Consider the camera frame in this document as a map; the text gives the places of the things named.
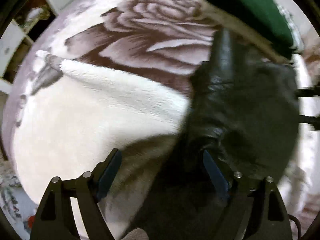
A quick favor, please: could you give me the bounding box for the black leather jacket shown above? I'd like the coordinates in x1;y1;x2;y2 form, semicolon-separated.
131;29;299;239

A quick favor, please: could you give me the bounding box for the purple white floral blanket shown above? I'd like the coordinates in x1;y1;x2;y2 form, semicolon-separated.
2;0;319;239

